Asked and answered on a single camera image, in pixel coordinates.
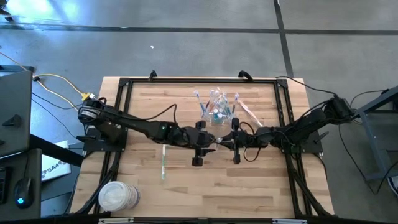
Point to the black frame clamp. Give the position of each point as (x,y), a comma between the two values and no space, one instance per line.
(245,74)
(152,75)

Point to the purple toothbrush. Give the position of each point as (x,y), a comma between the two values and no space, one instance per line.
(235,104)

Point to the grey monitor back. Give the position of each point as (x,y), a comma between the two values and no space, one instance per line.
(15,102)

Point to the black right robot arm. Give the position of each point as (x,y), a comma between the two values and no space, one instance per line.
(308,123)

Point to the clear acrylic organizer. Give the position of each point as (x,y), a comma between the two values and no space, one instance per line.
(228,122)

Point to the silver metal strip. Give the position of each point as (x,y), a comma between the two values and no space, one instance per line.
(116,221)
(289,221)

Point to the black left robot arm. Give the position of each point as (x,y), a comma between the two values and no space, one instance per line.
(140,126)

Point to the blue toothbrush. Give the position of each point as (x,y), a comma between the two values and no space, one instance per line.
(201,105)

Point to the black keyboard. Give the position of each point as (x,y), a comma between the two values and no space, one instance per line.
(3,186)

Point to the white paper label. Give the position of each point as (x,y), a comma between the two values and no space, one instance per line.
(54,169)

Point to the small black floor object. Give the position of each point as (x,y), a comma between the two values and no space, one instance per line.
(9,18)

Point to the black power plug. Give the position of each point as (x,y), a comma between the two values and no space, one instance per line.
(36,78)

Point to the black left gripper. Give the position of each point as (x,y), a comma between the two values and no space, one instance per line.
(197,141)

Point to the grey metal cart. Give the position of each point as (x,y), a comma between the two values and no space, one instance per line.
(373,105)

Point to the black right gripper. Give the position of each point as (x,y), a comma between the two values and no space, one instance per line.
(248,140)

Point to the black computer mouse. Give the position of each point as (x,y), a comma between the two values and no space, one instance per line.
(23,191)

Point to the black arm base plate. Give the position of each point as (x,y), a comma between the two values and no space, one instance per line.
(93,147)
(311,147)

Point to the black side desk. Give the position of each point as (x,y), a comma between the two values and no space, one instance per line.
(36,161)

